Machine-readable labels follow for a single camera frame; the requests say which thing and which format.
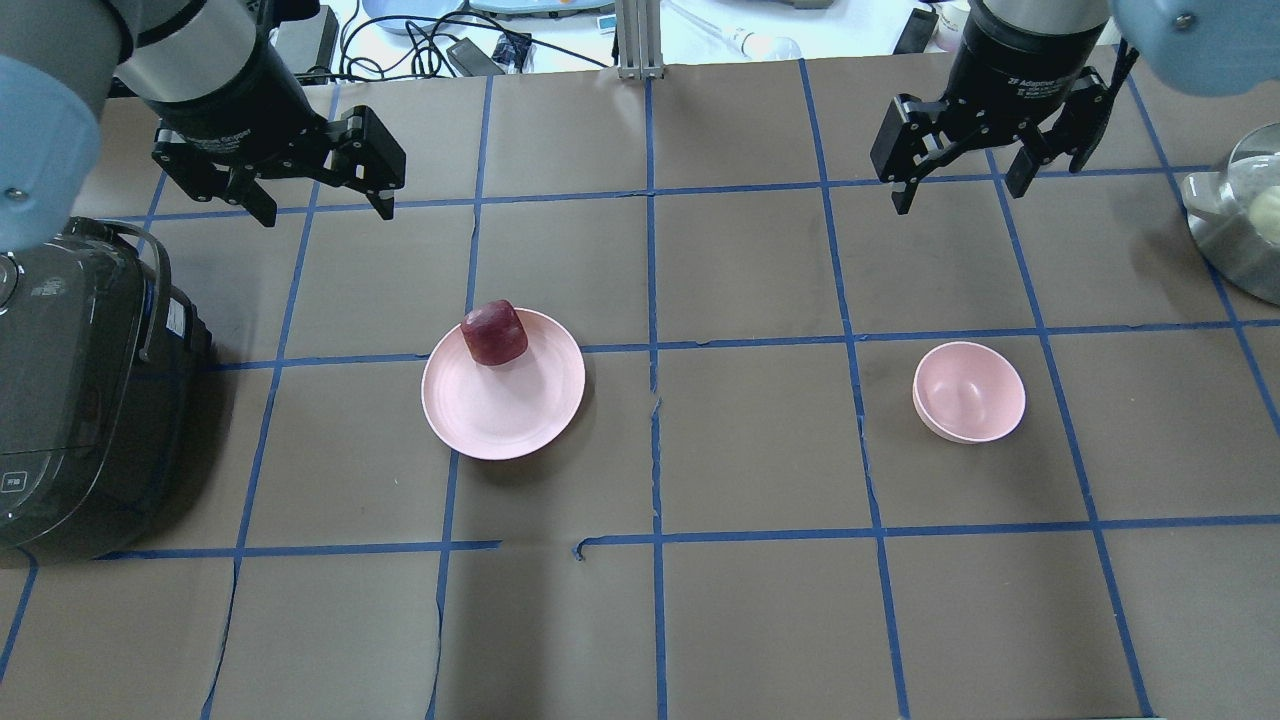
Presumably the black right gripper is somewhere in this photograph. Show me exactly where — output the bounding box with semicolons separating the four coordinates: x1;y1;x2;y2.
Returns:
870;5;1140;217

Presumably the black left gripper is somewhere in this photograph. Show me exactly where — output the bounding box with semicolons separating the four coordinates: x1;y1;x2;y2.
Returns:
140;35;407;228

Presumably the red apple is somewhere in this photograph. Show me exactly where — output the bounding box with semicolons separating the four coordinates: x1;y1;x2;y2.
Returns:
460;299;529;366

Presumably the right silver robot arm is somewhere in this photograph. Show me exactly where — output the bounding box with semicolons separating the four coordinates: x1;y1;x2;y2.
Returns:
870;1;1279;214

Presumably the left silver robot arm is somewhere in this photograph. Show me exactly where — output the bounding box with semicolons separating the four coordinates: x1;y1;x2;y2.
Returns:
1;1;406;251

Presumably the pink bowl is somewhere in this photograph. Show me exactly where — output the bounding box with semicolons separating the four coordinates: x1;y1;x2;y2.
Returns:
911;341;1027;445

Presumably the pink plate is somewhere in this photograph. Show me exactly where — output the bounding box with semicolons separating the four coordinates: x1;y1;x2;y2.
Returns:
420;307;586;461

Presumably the steel pot with glass lid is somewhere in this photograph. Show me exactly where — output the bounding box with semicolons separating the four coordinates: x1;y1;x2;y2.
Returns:
1179;123;1279;305

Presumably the light bulb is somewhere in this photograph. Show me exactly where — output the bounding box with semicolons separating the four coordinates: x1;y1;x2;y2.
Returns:
724;27;803;61

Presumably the dark grey rice cooker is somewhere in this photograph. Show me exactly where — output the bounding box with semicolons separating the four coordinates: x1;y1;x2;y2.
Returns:
1;217;212;569

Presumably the white bun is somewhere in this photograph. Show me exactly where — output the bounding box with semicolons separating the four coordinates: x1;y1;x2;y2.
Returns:
1247;184;1280;247

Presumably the aluminium frame post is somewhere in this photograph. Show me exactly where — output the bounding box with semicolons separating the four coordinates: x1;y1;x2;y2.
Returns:
614;0;666;81

